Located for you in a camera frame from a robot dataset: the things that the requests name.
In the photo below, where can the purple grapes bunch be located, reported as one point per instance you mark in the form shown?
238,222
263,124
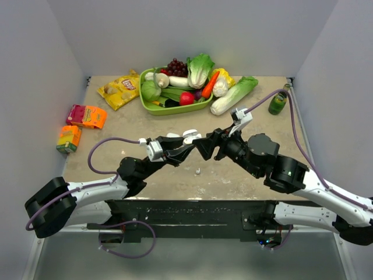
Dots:
177,68

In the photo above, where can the pink orange snack pack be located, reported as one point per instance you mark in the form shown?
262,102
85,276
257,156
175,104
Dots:
86,116

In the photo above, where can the purple onion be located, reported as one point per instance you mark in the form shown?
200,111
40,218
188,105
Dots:
197,94

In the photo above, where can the green plastic tray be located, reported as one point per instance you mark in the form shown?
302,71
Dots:
156,110

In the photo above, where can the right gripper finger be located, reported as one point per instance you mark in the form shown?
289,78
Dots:
205,146
217,133

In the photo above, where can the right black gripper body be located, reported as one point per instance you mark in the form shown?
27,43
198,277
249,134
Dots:
232,147

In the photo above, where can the large napa cabbage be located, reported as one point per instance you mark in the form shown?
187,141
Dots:
242,88

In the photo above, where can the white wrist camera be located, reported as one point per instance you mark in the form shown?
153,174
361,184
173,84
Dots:
154,151
241,117

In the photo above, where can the green lettuce head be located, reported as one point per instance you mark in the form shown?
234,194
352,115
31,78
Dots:
199,69

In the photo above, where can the dark green leafy vegetable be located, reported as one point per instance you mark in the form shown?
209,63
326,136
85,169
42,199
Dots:
173,94

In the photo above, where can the green glass bottle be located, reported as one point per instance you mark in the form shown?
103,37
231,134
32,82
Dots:
279,101

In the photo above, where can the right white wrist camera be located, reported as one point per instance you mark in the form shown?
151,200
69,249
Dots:
241,117

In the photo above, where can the yellow Lays chips bag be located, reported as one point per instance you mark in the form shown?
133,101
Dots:
120,91

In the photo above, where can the orange green juice box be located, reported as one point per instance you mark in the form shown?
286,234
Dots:
69,139

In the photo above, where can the round green cabbage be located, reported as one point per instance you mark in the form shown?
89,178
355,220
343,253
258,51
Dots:
150,90

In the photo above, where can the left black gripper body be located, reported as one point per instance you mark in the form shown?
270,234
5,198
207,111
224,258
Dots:
164,153

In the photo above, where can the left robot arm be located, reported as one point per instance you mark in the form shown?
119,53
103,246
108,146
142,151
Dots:
60,203

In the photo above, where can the beige mushroom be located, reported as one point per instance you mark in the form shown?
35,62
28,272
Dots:
161,80

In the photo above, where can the small white case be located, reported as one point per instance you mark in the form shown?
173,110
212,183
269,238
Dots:
190,135

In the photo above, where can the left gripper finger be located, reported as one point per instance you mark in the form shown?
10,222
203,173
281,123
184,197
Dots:
170,142
176,156

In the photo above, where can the white daikon radish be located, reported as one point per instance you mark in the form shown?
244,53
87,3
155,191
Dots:
179,82

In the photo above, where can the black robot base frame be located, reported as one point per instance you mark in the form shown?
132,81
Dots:
211,219

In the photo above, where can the white oval charging case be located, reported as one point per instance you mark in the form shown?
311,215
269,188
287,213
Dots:
172,135

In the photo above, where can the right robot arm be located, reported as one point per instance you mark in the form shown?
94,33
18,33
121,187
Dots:
335,210

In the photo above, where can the orange carrot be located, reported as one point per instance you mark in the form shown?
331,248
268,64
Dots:
207,91

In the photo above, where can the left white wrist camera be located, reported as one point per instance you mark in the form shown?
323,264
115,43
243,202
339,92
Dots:
154,151

